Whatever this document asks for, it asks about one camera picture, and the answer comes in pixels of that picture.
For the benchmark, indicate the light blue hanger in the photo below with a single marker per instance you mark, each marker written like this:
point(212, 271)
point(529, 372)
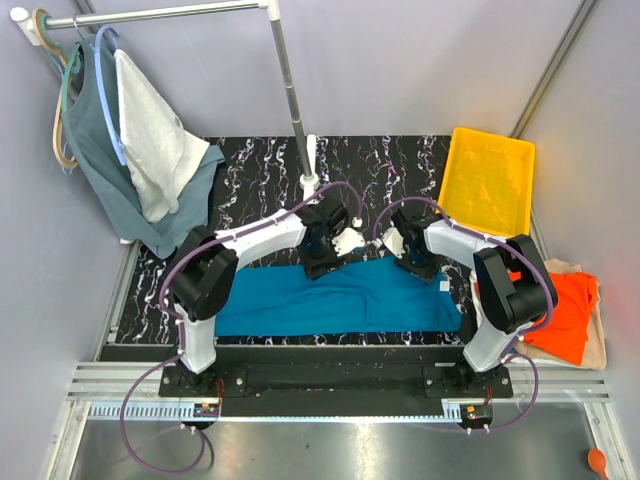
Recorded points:
point(117, 145)

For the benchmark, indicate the wooden hanger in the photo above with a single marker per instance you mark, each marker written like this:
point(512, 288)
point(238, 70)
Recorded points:
point(57, 52)

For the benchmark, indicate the aluminium corner rail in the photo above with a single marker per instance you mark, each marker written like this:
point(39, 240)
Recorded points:
point(578, 22)

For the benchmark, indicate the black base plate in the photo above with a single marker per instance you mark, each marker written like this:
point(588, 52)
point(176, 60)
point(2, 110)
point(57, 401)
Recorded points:
point(342, 382)

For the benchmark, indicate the beige folded t-shirt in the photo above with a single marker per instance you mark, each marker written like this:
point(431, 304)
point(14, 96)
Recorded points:
point(595, 345)

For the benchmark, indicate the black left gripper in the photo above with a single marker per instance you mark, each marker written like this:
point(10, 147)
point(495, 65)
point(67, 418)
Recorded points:
point(316, 268)

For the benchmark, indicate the orange rubber bulb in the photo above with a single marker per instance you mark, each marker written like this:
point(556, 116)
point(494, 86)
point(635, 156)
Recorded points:
point(597, 462)

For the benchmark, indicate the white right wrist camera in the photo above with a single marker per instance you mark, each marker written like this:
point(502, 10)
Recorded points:
point(392, 241)

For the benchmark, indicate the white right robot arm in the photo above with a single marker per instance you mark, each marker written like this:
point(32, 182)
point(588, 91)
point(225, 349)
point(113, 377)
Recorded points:
point(514, 288)

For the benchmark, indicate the grey-green hanging shirt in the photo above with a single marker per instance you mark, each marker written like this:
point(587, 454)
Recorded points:
point(89, 142)

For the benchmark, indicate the white hanging shirt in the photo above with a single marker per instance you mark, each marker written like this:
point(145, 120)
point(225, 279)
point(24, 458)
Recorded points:
point(162, 156)

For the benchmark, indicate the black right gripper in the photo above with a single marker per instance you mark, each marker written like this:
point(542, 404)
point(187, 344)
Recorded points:
point(424, 274)

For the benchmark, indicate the metal clothes rack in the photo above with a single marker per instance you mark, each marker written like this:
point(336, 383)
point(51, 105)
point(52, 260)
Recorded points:
point(306, 144)

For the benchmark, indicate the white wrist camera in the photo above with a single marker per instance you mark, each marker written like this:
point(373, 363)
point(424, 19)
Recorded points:
point(350, 239)
point(392, 241)

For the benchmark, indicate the orange folded t-shirt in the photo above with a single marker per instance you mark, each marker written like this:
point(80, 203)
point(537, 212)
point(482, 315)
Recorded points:
point(570, 320)

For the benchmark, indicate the blue t-shirt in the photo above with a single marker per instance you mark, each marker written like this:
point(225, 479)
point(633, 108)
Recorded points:
point(373, 296)

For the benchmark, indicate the green hanger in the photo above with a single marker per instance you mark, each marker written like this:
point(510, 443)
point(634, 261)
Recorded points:
point(72, 68)

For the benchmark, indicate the yellow plastic bin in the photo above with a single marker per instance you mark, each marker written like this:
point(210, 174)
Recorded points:
point(488, 182)

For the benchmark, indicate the white folded t-shirt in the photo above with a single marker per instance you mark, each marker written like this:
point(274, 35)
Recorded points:
point(475, 295)

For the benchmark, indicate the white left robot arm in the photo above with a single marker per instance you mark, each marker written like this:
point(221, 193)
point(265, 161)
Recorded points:
point(202, 275)

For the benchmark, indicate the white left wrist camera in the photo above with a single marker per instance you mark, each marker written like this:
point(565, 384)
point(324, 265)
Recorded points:
point(350, 239)

